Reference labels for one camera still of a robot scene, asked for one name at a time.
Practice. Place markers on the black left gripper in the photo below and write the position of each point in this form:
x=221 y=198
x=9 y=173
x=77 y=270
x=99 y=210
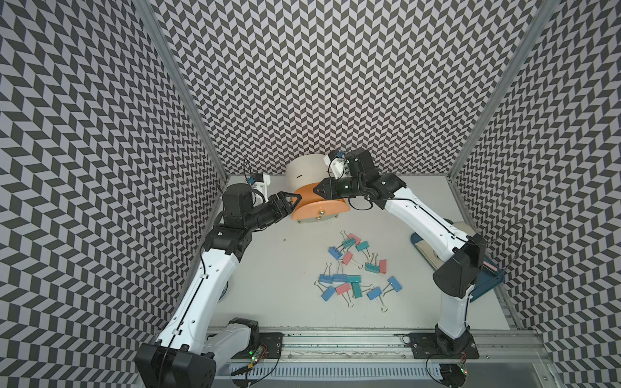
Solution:
x=285 y=204

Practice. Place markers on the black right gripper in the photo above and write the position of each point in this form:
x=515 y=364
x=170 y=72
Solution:
x=327 y=191

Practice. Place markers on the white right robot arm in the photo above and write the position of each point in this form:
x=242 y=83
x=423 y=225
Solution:
x=399 y=200

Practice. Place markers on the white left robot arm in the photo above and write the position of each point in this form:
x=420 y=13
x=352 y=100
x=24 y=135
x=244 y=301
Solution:
x=184 y=355

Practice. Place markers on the white round drawer cabinet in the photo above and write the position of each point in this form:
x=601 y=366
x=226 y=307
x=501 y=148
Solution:
x=304 y=170

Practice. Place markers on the green binder clip top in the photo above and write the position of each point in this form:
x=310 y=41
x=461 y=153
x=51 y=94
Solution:
x=347 y=244

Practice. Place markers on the pink binder clip top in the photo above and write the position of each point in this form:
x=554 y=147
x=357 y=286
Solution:
x=348 y=236

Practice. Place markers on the blue binder clip upper left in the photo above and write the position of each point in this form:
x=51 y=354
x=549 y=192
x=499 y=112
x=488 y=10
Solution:
x=335 y=253

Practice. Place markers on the green binder clip upper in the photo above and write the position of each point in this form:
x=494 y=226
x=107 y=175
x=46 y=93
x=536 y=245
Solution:
x=363 y=247

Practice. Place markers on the green binder clip middle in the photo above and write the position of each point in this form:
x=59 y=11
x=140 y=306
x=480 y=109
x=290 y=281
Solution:
x=372 y=264

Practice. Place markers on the blue binder clip bottom left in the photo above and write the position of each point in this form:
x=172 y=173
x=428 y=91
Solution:
x=327 y=291

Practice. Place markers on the pink binder clip bottom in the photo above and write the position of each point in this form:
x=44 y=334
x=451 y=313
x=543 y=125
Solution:
x=343 y=291

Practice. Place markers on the green binder clip bottom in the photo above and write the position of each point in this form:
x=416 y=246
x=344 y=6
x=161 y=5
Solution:
x=359 y=289

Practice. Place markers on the blue binder clip right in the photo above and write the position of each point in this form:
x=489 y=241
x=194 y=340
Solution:
x=393 y=286

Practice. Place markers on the blue patterned bowl near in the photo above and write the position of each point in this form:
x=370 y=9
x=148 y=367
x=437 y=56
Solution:
x=224 y=291

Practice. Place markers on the beige cloth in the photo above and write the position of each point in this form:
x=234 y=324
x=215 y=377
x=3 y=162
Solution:
x=458 y=228

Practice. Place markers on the teal cutting board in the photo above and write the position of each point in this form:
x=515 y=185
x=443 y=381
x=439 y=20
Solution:
x=457 y=274

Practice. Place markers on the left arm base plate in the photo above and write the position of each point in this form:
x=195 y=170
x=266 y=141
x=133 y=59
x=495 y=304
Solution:
x=270 y=342

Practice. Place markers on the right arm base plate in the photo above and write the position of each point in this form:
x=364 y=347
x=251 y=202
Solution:
x=426 y=345

